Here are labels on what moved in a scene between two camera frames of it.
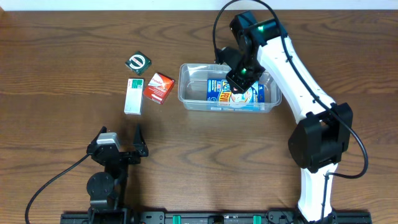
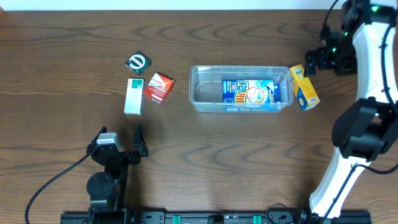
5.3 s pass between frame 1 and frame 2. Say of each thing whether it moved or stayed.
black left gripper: stayed
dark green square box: stayed
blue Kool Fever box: moved
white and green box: stayed
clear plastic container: moved
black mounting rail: stayed
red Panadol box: stayed
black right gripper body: moved
